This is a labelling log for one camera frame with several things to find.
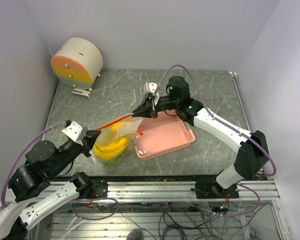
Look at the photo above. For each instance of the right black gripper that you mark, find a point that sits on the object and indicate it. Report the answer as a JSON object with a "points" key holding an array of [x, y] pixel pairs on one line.
{"points": [[147, 112]]}

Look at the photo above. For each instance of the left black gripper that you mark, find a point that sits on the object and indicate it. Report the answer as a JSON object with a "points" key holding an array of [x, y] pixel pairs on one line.
{"points": [[91, 136]]}

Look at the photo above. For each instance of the clear zip bag red zipper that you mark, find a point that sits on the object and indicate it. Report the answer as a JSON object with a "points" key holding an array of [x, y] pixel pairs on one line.
{"points": [[115, 137]]}

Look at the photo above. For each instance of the yellow toy banana bunch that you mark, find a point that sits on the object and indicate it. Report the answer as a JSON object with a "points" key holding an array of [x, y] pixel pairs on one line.
{"points": [[112, 150]]}

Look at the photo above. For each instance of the pink plastic basket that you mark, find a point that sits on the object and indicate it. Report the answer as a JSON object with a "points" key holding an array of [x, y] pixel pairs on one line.
{"points": [[162, 135]]}

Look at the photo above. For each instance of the green round toy fruit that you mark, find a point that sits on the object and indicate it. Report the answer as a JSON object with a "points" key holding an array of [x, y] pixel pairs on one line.
{"points": [[110, 162]]}

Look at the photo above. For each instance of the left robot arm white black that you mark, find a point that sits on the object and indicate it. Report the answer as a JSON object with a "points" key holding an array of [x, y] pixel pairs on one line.
{"points": [[43, 161]]}

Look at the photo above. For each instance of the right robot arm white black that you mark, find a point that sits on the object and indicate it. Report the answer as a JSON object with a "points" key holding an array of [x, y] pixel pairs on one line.
{"points": [[250, 147]]}

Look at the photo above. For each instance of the white metal latch piece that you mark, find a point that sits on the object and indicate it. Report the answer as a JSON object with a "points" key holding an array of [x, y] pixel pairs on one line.
{"points": [[81, 93]]}

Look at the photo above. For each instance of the round cream drawer box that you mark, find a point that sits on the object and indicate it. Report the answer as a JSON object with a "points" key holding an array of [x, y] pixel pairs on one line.
{"points": [[77, 63]]}

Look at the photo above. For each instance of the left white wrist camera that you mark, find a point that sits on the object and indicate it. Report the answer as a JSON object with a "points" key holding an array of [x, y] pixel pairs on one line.
{"points": [[75, 131]]}

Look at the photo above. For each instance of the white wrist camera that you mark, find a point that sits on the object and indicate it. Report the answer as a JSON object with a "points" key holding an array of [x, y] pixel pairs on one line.
{"points": [[75, 131], [150, 88]]}

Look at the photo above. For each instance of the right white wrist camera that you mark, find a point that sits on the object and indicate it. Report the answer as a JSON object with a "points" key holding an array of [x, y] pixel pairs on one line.
{"points": [[150, 88]]}

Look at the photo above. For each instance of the aluminium mounting rail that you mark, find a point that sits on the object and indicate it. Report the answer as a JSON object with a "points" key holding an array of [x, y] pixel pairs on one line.
{"points": [[156, 191]]}

